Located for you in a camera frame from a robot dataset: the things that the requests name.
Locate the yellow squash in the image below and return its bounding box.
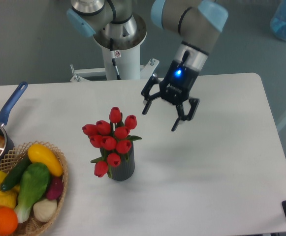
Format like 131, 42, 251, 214
28, 144, 64, 177

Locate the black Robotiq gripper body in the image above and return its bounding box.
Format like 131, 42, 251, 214
159, 60, 199, 106

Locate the white garlic bulb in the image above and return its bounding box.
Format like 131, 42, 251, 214
33, 199, 57, 222

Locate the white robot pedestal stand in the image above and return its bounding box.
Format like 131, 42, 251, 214
70, 45, 159, 82

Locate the blue handled saucepan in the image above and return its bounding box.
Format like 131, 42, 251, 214
0, 82, 28, 161

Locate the dark grey ribbed vase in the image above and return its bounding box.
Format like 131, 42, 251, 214
94, 140, 135, 181

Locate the dark green cucumber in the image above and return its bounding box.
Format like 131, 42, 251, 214
0, 155, 31, 192

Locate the purple red onion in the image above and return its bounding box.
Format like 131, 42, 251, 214
45, 177, 64, 200

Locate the green bok choy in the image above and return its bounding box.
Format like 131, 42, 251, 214
14, 162, 51, 224

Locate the red tulip bouquet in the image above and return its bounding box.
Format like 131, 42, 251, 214
82, 107, 142, 165

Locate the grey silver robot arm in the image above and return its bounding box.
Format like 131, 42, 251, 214
66, 0, 228, 124

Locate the orange fruit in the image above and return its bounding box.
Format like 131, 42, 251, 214
0, 207, 18, 236

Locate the black cable on pedestal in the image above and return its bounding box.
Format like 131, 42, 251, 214
109, 39, 122, 81

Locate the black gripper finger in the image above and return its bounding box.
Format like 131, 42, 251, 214
140, 74, 163, 116
171, 98, 200, 132

